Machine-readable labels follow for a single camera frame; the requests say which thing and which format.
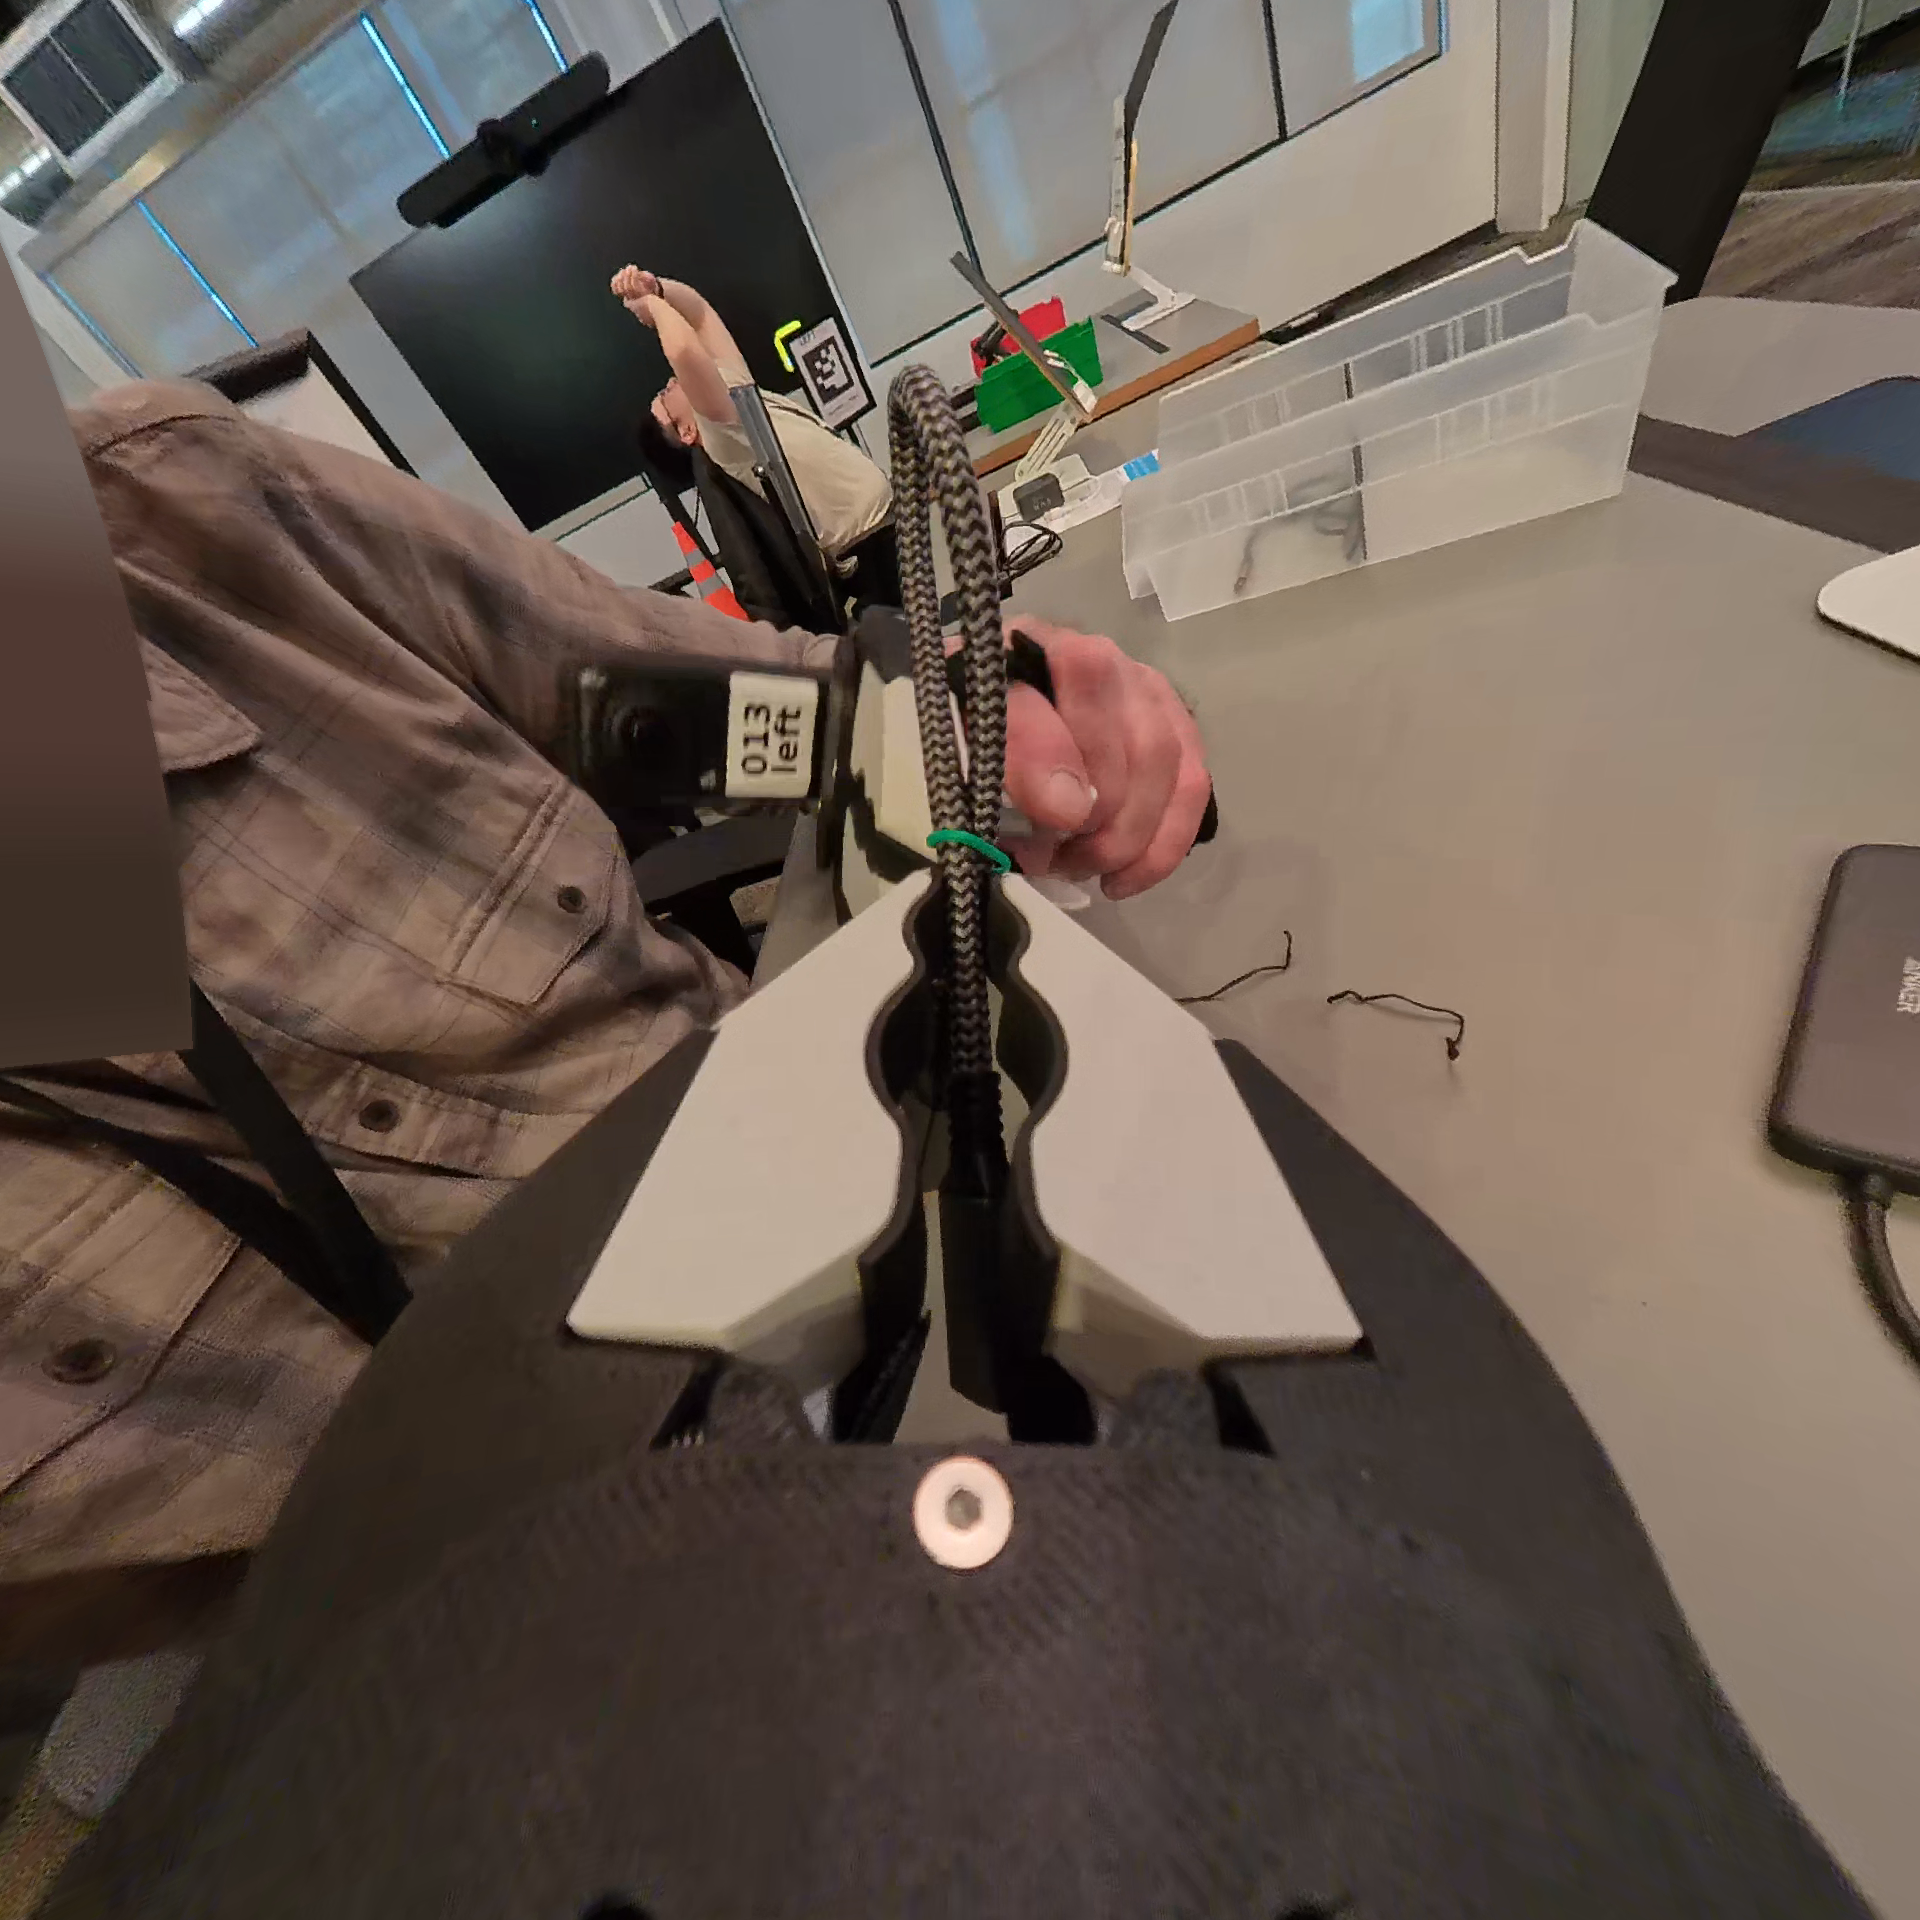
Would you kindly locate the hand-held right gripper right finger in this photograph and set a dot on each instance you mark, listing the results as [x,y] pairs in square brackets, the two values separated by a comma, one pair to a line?
[1187,1186]

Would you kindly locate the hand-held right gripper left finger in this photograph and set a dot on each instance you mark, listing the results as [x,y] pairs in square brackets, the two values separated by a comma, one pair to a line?
[751,1186]

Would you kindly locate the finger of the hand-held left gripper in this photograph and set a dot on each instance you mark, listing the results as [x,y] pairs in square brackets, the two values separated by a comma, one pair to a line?
[817,916]

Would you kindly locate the white object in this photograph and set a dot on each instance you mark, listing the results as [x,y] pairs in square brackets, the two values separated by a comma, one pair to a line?
[1861,1006]

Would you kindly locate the clear plastic storage bin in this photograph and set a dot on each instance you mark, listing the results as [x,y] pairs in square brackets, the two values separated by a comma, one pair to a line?
[1410,436]

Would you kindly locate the person's left forearm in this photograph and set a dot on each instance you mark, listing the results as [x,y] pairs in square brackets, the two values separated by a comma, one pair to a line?
[420,630]

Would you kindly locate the person's left hand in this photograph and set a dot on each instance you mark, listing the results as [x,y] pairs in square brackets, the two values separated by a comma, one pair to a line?
[1126,766]

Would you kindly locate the orange traffic cone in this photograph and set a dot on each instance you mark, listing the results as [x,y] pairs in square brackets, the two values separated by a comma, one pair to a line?
[708,564]

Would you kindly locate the black office chair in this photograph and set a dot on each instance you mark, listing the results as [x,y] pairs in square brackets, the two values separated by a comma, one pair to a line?
[766,541]

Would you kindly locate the person's plaid shirt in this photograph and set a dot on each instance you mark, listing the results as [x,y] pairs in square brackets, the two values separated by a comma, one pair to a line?
[331,1201]

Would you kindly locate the green plastic object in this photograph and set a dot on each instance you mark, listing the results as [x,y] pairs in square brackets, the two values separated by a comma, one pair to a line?
[1042,376]

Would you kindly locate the large black wall screen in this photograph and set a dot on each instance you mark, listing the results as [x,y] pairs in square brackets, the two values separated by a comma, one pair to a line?
[600,331]

